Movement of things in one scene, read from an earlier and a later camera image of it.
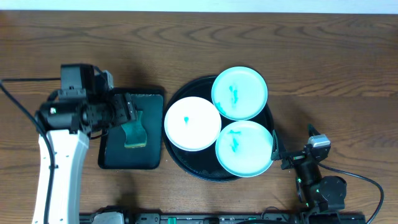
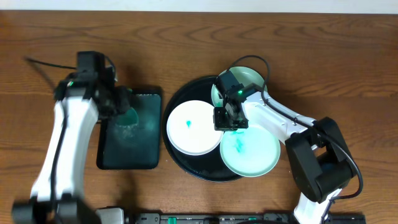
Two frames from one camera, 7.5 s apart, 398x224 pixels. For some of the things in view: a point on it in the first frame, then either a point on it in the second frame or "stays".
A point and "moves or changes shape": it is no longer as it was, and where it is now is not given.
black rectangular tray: x=113 y=154 stays
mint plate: x=244 y=149 stays
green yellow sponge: x=135 y=134 moves or changes shape
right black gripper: x=277 y=152 -> x=220 y=124
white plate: x=193 y=124 moves or changes shape
